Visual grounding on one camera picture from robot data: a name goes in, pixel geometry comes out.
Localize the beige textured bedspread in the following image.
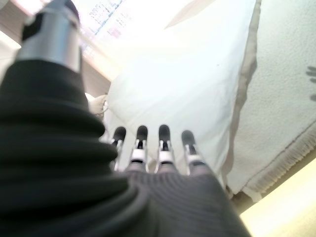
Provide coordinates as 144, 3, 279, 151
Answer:
227, 0, 316, 200

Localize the printed white paper sheet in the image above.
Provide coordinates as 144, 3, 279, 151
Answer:
87, 0, 124, 38

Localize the white duvet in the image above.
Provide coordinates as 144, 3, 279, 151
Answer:
102, 0, 259, 196

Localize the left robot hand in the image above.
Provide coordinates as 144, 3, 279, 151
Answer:
0, 0, 250, 237

